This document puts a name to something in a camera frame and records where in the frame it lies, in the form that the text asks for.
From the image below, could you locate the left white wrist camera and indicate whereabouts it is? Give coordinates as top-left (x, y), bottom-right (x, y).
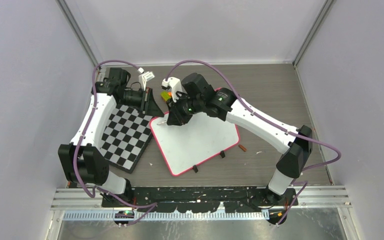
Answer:
top-left (137, 67), bottom-right (155, 90)

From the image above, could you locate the pink framed whiteboard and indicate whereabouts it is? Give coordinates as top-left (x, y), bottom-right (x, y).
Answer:
top-left (149, 112), bottom-right (240, 177)

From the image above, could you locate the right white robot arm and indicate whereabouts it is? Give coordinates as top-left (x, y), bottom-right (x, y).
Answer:
top-left (161, 72), bottom-right (313, 205)

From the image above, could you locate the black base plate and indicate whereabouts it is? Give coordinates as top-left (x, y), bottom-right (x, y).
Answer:
top-left (119, 186), bottom-right (296, 214)

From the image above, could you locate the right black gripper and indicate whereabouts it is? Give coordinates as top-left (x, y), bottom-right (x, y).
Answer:
top-left (165, 92), bottom-right (203, 127)

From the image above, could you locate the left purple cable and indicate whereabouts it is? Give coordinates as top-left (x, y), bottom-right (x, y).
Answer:
top-left (73, 59), bottom-right (158, 227)

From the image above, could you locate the brown marker cap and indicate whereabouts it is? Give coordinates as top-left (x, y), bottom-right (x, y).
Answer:
top-left (238, 144), bottom-right (247, 152)

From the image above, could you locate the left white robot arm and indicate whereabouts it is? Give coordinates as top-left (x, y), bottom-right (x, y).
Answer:
top-left (57, 67), bottom-right (163, 207)

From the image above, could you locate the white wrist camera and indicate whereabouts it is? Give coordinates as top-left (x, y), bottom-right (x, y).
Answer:
top-left (161, 77), bottom-right (188, 103)
top-left (137, 67), bottom-right (155, 90)

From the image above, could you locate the orange green toy block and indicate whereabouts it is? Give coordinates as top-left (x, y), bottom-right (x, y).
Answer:
top-left (160, 91), bottom-right (172, 103)

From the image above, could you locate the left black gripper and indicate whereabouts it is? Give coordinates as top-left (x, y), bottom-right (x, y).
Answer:
top-left (119, 87), bottom-right (165, 117)

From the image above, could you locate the aluminium front rail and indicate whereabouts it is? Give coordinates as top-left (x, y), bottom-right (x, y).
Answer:
top-left (51, 185), bottom-right (352, 222)

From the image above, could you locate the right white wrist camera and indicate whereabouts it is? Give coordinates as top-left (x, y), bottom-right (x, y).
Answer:
top-left (161, 77), bottom-right (188, 103)

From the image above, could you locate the black white checkerboard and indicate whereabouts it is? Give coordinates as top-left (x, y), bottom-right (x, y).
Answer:
top-left (100, 105), bottom-right (153, 174)

